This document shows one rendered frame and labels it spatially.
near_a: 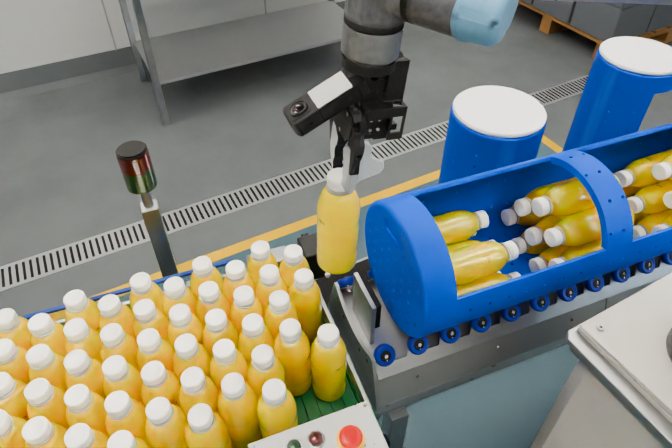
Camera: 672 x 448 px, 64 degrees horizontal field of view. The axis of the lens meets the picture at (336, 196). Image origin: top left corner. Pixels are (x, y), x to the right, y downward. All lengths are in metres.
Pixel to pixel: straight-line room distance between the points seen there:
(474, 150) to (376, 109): 0.95
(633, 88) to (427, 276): 1.33
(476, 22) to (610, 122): 1.63
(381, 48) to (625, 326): 0.63
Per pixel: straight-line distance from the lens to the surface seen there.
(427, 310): 1.00
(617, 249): 1.23
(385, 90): 0.73
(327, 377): 1.07
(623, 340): 1.02
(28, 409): 1.10
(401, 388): 1.22
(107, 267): 2.75
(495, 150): 1.63
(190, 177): 3.11
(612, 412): 1.06
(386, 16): 0.66
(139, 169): 1.18
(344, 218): 0.83
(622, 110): 2.18
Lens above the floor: 1.92
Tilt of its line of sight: 42 degrees down
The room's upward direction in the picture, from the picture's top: straight up
